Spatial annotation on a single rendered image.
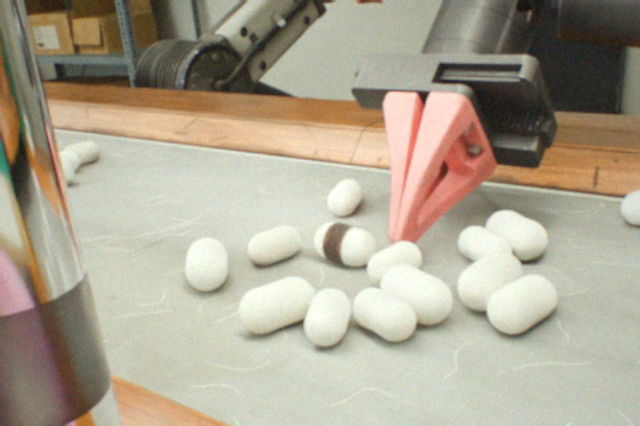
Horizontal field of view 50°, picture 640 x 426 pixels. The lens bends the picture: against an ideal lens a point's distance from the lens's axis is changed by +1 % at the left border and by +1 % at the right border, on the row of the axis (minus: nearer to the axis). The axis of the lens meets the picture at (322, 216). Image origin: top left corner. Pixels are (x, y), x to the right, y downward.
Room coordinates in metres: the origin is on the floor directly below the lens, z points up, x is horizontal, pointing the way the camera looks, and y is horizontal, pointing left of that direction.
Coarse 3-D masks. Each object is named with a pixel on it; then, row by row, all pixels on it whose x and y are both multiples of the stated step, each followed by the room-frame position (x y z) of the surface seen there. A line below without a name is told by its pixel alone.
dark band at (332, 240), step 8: (336, 224) 0.34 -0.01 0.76; (344, 224) 0.34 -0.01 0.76; (328, 232) 0.34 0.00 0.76; (336, 232) 0.33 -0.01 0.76; (344, 232) 0.33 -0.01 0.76; (328, 240) 0.33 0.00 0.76; (336, 240) 0.33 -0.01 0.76; (328, 248) 0.33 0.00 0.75; (336, 248) 0.33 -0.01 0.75; (328, 256) 0.33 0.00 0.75; (336, 256) 0.33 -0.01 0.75; (344, 264) 0.33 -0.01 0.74
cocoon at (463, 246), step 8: (464, 232) 0.33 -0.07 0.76; (472, 232) 0.32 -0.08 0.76; (480, 232) 0.32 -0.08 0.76; (488, 232) 0.32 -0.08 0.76; (464, 240) 0.32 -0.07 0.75; (472, 240) 0.32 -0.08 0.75; (480, 240) 0.31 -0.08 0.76; (488, 240) 0.31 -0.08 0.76; (496, 240) 0.31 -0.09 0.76; (504, 240) 0.31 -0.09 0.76; (464, 248) 0.32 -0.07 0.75; (472, 248) 0.32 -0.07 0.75; (480, 248) 0.31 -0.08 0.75; (488, 248) 0.31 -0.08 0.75; (496, 248) 0.31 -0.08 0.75; (504, 248) 0.31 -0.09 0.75; (472, 256) 0.32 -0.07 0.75; (480, 256) 0.31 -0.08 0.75
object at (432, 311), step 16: (400, 272) 0.28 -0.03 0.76; (416, 272) 0.27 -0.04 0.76; (384, 288) 0.28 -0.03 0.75; (400, 288) 0.27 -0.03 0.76; (416, 288) 0.26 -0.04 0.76; (432, 288) 0.26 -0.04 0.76; (448, 288) 0.27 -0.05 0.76; (416, 304) 0.26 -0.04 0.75; (432, 304) 0.26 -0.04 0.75; (448, 304) 0.26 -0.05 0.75; (432, 320) 0.26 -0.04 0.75
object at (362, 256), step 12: (324, 228) 0.34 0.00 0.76; (360, 228) 0.33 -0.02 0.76; (348, 240) 0.33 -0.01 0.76; (360, 240) 0.32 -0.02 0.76; (372, 240) 0.33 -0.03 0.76; (348, 252) 0.32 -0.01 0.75; (360, 252) 0.32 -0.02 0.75; (372, 252) 0.33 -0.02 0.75; (348, 264) 0.33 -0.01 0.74; (360, 264) 0.32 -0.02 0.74
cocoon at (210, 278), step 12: (204, 240) 0.33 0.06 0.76; (216, 240) 0.34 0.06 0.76; (192, 252) 0.32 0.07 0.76; (204, 252) 0.32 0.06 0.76; (216, 252) 0.32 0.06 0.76; (192, 264) 0.31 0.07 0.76; (204, 264) 0.31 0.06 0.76; (216, 264) 0.31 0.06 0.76; (192, 276) 0.31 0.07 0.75; (204, 276) 0.31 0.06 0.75; (216, 276) 0.31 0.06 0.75; (204, 288) 0.31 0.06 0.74
